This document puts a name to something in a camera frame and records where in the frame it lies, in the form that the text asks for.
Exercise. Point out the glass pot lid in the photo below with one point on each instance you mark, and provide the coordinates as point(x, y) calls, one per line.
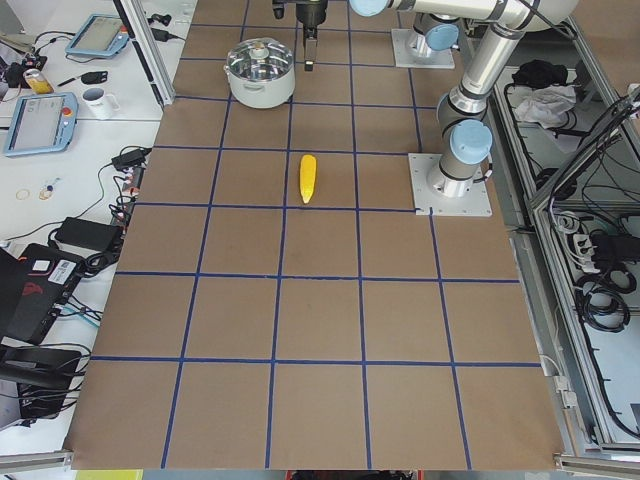
point(259, 60)

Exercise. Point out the black laptop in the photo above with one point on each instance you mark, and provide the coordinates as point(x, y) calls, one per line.
point(34, 286)

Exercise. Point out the far teach pendant tablet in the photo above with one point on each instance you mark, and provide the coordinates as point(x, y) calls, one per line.
point(101, 36)

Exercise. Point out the yellow corn cob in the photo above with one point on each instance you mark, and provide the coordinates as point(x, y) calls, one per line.
point(307, 177)

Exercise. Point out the black power adapter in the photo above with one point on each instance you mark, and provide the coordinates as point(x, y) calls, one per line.
point(88, 234)

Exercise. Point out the pale green cooking pot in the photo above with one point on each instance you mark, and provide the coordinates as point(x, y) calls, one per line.
point(263, 95)

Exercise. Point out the yellow can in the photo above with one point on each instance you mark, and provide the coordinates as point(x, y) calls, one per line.
point(38, 83)

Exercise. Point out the teach pendant tablet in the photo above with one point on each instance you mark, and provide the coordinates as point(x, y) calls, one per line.
point(101, 36)
point(41, 123)

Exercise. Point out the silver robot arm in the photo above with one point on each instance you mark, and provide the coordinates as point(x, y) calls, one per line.
point(467, 140)
point(421, 24)

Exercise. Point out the white crumpled cloth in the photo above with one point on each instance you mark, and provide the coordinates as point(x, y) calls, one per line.
point(547, 107)

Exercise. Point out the near teach pendant tablet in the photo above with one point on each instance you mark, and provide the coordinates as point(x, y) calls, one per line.
point(41, 123)

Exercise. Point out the aluminium frame post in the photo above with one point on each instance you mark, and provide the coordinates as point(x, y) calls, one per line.
point(134, 19)

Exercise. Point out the white mug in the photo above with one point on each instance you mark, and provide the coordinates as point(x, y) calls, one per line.
point(103, 105)

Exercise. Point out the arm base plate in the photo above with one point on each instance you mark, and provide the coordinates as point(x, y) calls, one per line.
point(438, 195)
point(431, 50)

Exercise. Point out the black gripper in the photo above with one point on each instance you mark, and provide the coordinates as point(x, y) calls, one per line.
point(309, 13)

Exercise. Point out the black cloth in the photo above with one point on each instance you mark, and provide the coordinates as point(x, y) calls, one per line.
point(540, 74)

